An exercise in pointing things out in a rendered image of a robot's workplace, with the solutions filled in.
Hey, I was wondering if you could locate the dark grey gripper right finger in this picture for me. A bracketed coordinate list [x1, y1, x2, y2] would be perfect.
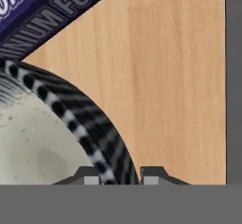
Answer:
[139, 165, 191, 186]

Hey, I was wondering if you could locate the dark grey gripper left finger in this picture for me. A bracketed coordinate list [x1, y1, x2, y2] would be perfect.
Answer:
[52, 165, 101, 186]

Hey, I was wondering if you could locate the black and white checked bowl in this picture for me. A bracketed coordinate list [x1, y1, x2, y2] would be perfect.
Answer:
[0, 58, 141, 186]

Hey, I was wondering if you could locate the purple aluminium foil box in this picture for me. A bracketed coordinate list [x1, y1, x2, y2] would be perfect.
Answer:
[0, 0, 125, 61]

